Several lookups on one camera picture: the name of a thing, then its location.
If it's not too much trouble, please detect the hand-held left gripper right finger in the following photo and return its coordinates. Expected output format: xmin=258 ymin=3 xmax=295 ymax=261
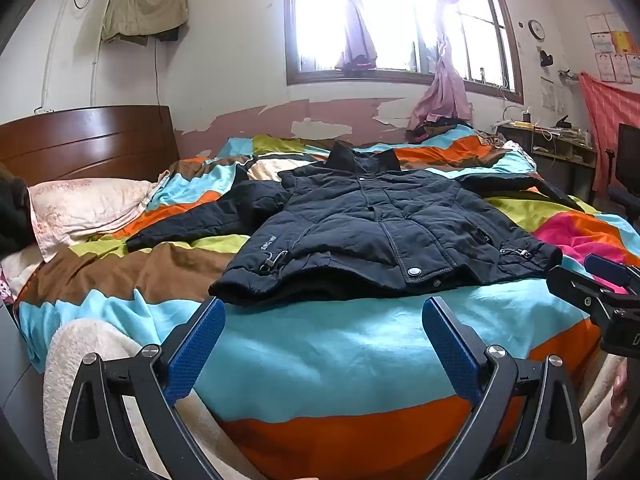
xmin=421 ymin=296 xmax=587 ymax=480

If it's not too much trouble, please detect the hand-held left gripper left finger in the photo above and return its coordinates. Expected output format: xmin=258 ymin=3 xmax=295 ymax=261
xmin=57 ymin=297 xmax=227 ymax=480

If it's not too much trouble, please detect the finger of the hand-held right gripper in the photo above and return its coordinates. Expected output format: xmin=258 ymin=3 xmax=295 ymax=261
xmin=546 ymin=264 xmax=613 ymax=328
xmin=584 ymin=254 xmax=640 ymax=297

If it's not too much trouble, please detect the dark navy padded jacket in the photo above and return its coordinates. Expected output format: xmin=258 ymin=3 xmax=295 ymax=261
xmin=125 ymin=141 xmax=598 ymax=307

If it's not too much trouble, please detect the pile of dark clothes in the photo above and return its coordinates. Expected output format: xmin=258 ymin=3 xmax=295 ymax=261
xmin=406 ymin=116 xmax=473 ymax=143

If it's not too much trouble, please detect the person's right hand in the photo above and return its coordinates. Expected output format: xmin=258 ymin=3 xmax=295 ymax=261
xmin=607 ymin=362 xmax=632 ymax=428

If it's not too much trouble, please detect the black office chair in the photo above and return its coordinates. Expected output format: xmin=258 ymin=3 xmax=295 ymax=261
xmin=604 ymin=122 xmax=640 ymax=221

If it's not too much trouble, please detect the white fleece blanket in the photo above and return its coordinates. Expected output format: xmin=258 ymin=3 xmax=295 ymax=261
xmin=44 ymin=319 xmax=261 ymax=480

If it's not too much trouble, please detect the colourful striped quilt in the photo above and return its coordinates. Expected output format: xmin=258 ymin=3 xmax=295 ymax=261
xmin=15 ymin=122 xmax=640 ymax=480

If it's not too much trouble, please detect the wooden desk shelf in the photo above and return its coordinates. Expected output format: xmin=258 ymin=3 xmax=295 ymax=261
xmin=495 ymin=120 xmax=598 ymax=196

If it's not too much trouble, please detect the pink checked cloth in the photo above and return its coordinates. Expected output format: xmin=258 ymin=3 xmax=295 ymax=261
xmin=579 ymin=71 xmax=640 ymax=196

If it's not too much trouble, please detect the pink floral pillow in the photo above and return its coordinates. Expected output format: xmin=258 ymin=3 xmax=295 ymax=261
xmin=27 ymin=170 xmax=171 ymax=263

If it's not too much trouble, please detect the dark clothing heap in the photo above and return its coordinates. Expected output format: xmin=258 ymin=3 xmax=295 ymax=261
xmin=0 ymin=162 xmax=33 ymax=256

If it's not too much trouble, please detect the brown wooden headboard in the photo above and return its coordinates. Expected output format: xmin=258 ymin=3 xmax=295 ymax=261
xmin=0 ymin=105 xmax=181 ymax=183

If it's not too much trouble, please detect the long pink curtain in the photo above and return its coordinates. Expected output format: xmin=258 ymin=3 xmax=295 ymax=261
xmin=407 ymin=0 xmax=488 ymax=131

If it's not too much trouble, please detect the tied purple curtain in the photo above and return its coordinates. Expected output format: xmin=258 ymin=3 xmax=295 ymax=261
xmin=306 ymin=0 xmax=378 ymax=72

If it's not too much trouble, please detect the khaki hanging cloth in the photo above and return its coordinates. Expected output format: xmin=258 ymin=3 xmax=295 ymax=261
xmin=101 ymin=0 xmax=190 ymax=46

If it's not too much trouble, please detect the group of wall certificates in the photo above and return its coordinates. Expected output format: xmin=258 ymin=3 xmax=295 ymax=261
xmin=586 ymin=11 xmax=640 ymax=83

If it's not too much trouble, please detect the white wall conduit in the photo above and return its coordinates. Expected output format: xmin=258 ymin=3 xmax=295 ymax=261
xmin=40 ymin=0 xmax=67 ymax=111
xmin=92 ymin=40 xmax=104 ymax=108

